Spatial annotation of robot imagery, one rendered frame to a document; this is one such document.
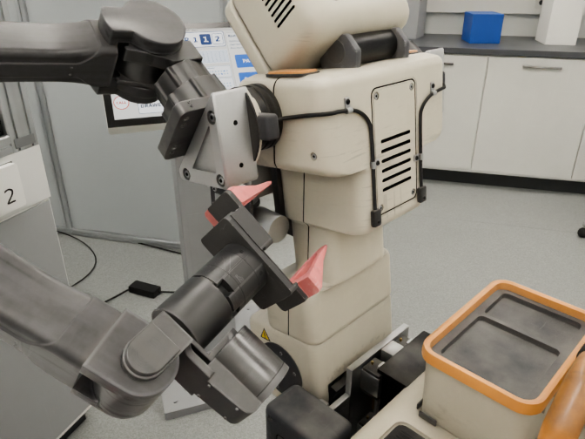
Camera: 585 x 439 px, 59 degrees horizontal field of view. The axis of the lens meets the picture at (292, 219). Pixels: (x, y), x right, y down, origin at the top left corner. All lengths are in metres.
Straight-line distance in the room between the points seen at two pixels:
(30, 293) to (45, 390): 1.26
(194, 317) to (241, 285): 0.06
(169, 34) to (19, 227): 0.91
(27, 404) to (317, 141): 1.26
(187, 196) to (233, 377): 1.26
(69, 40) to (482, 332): 0.63
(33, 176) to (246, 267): 1.03
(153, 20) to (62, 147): 2.30
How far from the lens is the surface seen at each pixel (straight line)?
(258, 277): 0.51
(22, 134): 1.44
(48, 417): 1.76
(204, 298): 0.48
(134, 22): 0.66
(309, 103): 0.62
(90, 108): 2.76
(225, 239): 0.53
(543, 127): 3.63
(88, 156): 2.86
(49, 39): 0.65
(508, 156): 3.66
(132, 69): 0.67
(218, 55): 1.62
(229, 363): 0.47
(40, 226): 1.51
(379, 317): 0.96
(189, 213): 1.72
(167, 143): 0.62
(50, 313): 0.45
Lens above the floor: 1.35
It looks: 26 degrees down
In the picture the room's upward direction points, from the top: straight up
